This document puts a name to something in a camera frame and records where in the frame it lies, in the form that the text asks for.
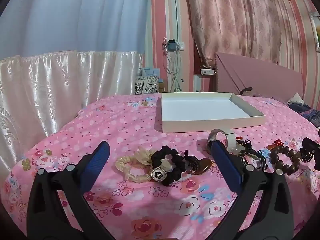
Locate pile of dark clothes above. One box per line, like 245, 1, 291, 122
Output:
287, 92, 320, 128

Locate white shallow cardboard box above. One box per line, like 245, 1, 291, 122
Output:
154, 92, 265, 133

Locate black and white patterned bag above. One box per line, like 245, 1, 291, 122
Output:
135, 76, 160, 95

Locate large black hair clip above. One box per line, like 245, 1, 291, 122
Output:
299, 137, 320, 163

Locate black claw hair clip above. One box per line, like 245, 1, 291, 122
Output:
184, 150, 201, 173

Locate red bead ornament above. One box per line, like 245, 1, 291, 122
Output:
266, 139, 284, 151

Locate wristwatch with white strap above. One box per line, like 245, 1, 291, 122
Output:
207, 129, 237, 153

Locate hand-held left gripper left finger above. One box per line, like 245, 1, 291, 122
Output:
26, 141, 110, 240

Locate framed wall picture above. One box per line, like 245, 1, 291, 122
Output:
309, 11, 320, 53

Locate brown oval hair clip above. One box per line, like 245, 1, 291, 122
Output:
187, 158, 212, 175

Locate black scrunchie with flower charm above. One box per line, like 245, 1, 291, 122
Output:
151, 145, 187, 187

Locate pink padded headboard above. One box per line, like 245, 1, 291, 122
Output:
215, 52, 304, 101

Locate pale blue gift bag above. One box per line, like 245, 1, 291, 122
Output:
139, 68, 161, 78

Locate hanging charger cables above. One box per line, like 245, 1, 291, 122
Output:
162, 50, 184, 93

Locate pink patterned curtain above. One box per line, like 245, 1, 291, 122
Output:
184, 0, 291, 67

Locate pale blue curtain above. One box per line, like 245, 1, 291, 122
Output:
0, 0, 153, 61

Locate brown wooden bead bracelet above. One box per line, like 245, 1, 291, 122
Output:
269, 145, 302, 176

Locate cream satin scrunchie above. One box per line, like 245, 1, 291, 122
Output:
115, 146, 157, 183

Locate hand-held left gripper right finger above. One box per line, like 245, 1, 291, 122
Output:
211, 140, 294, 240

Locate white satin curtain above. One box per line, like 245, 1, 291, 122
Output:
0, 51, 144, 178

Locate wall socket with charger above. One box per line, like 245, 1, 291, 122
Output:
163, 39, 185, 52

